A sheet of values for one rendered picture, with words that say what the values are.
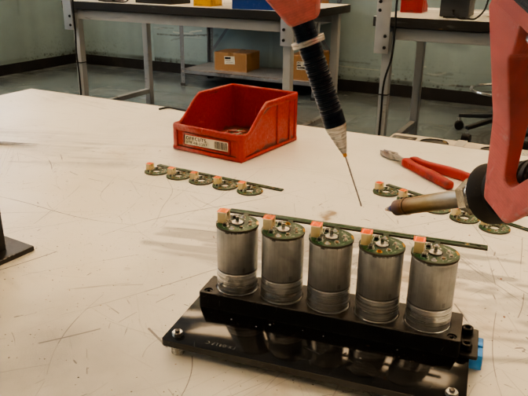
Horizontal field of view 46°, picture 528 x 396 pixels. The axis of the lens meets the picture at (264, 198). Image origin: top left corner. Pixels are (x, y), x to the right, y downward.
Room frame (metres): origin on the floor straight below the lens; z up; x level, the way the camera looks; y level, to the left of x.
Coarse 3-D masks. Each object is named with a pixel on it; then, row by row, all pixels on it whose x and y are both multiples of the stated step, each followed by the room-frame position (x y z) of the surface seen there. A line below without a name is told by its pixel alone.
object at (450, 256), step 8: (432, 248) 0.30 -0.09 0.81; (440, 248) 0.30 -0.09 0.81; (448, 248) 0.30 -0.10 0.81; (416, 256) 0.29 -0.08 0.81; (424, 256) 0.29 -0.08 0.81; (432, 256) 0.29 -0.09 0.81; (440, 256) 0.29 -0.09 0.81; (448, 256) 0.29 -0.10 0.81; (456, 256) 0.29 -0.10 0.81; (432, 264) 0.28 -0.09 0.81; (440, 264) 0.28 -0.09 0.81; (448, 264) 0.28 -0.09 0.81
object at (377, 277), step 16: (368, 256) 0.29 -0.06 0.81; (400, 256) 0.29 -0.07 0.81; (368, 272) 0.29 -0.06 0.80; (384, 272) 0.29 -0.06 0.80; (400, 272) 0.29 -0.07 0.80; (368, 288) 0.29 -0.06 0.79; (384, 288) 0.29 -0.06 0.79; (400, 288) 0.30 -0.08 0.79; (368, 304) 0.29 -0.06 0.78; (384, 304) 0.29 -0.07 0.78; (368, 320) 0.29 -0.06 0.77; (384, 320) 0.29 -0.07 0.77
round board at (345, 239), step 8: (328, 232) 0.32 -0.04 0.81; (336, 232) 0.32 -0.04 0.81; (344, 232) 0.32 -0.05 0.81; (312, 240) 0.31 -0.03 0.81; (320, 240) 0.31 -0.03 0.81; (328, 240) 0.31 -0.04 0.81; (336, 240) 0.30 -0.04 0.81; (344, 240) 0.31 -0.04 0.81; (352, 240) 0.31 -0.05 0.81; (336, 248) 0.30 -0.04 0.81
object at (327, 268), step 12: (312, 252) 0.31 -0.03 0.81; (324, 252) 0.30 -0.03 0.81; (336, 252) 0.30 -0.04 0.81; (348, 252) 0.30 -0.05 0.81; (312, 264) 0.31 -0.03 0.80; (324, 264) 0.30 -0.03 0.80; (336, 264) 0.30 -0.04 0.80; (348, 264) 0.30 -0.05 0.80; (312, 276) 0.30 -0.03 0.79; (324, 276) 0.30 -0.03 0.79; (336, 276) 0.30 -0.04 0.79; (348, 276) 0.30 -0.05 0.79; (312, 288) 0.30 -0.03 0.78; (324, 288) 0.30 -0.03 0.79; (336, 288) 0.30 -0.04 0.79; (348, 288) 0.30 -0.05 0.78; (312, 300) 0.30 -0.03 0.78; (324, 300) 0.30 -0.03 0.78; (336, 300) 0.30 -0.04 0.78; (348, 300) 0.31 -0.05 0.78; (324, 312) 0.30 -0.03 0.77; (336, 312) 0.30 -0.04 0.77
